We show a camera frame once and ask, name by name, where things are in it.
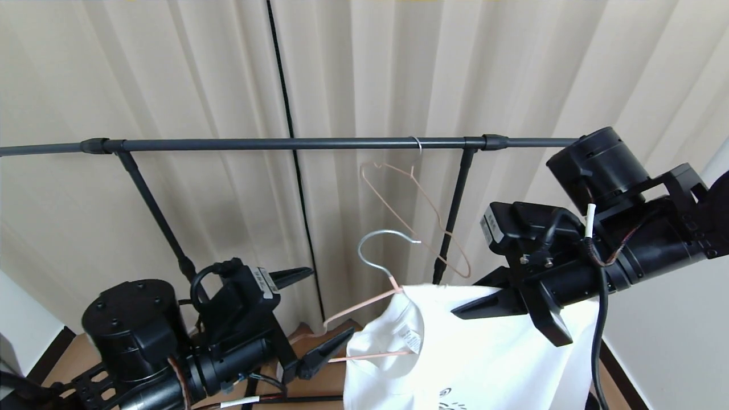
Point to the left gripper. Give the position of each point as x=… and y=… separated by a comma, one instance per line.
x=239, y=359

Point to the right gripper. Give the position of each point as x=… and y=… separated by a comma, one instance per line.
x=626, y=262

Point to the white printed t-shirt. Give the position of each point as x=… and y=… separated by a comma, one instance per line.
x=484, y=364

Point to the pink clothes hanger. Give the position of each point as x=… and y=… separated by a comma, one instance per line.
x=396, y=285
x=411, y=169

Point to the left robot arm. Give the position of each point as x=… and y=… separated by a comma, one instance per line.
x=136, y=324

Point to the black clothes rack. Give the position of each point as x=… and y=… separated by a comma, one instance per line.
x=228, y=143

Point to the beige curtain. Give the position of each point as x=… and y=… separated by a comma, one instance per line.
x=171, y=68

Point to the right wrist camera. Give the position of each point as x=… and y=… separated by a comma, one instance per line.
x=524, y=225

